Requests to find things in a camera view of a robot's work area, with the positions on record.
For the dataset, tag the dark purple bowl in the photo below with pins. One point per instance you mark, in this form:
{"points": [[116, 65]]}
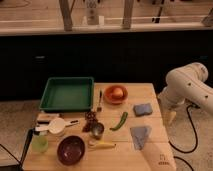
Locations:
{"points": [[71, 150]]}

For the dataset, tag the metal fork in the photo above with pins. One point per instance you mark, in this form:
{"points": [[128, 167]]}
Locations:
{"points": [[99, 108]]}

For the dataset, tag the yellow round fruit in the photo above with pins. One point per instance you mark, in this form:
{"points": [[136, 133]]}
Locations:
{"points": [[117, 93]]}

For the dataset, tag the small metal cup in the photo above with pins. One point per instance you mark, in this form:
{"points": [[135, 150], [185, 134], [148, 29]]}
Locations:
{"points": [[97, 130]]}

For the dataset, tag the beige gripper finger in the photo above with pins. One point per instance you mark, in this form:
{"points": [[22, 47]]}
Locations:
{"points": [[171, 116]]}

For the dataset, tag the orange bowl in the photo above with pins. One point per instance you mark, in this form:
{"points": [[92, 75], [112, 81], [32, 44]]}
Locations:
{"points": [[108, 95]]}

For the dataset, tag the green plastic cup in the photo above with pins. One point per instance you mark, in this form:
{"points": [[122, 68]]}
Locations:
{"points": [[39, 143]]}

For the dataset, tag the blue folded cloth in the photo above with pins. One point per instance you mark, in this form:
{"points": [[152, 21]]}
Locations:
{"points": [[140, 135]]}

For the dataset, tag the dark red grape bunch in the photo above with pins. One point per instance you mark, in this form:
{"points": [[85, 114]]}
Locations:
{"points": [[90, 118]]}

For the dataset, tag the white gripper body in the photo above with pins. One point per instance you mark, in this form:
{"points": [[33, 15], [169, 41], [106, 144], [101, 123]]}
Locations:
{"points": [[169, 102]]}

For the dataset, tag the green plastic tray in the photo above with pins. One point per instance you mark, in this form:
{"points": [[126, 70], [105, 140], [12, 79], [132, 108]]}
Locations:
{"points": [[68, 94]]}

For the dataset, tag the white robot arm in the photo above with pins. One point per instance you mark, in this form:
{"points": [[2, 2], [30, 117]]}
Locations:
{"points": [[185, 83]]}

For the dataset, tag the green chili pepper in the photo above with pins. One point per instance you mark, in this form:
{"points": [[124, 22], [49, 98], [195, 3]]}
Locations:
{"points": [[120, 123]]}

